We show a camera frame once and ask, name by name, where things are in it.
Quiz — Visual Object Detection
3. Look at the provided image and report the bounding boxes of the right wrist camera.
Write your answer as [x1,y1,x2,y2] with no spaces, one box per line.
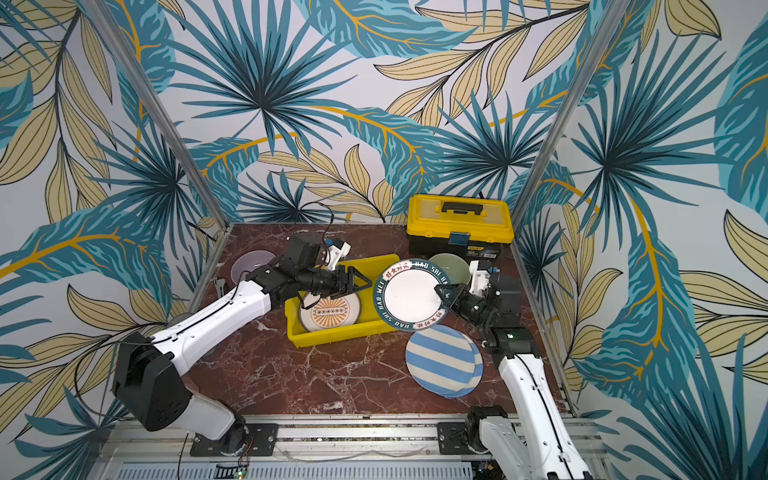
[469,260,492,297]

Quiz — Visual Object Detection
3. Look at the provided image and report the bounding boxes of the yellow black toolbox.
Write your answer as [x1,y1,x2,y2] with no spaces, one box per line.
[406,194,514,260]

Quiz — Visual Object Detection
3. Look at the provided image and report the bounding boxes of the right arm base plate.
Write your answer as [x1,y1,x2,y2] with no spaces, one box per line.
[436,416,526,455]

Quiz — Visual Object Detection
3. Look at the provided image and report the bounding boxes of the lilac bowl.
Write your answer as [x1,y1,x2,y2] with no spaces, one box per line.
[230,250,275,285]

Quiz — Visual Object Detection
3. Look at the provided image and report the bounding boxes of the white plate dark green rim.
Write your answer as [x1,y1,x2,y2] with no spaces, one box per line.
[372,259,449,332]

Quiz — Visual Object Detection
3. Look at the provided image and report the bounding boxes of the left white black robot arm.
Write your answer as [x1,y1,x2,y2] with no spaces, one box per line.
[112,234,372,456]

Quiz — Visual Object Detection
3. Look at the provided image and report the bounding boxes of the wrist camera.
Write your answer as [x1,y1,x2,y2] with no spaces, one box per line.
[324,239,351,270]
[469,260,492,297]

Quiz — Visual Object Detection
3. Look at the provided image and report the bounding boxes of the aluminium front rail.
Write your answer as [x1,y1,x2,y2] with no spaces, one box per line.
[98,414,488,463]

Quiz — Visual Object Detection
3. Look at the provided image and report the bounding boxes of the orange sunburst plate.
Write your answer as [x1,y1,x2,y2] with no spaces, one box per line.
[298,294,362,332]

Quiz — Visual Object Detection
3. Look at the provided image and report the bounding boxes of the pale green bowl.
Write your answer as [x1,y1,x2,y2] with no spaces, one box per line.
[429,253,471,284]

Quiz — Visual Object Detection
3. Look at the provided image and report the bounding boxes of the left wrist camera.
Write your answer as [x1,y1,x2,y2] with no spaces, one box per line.
[324,239,351,270]

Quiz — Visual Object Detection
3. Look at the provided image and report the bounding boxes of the blue cream striped plate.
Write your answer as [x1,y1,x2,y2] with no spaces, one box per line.
[405,325,484,399]

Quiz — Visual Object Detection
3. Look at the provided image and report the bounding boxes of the grey folding knife tool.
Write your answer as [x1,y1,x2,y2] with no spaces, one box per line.
[214,277,228,298]

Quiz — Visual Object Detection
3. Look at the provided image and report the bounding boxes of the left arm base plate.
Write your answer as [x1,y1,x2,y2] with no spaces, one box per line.
[190,423,279,458]

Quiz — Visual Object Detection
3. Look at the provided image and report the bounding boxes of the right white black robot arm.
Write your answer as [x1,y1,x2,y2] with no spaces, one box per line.
[435,272,593,479]

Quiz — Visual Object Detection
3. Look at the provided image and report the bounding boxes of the yellow plastic bin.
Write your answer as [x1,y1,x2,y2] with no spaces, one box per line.
[284,287,395,348]

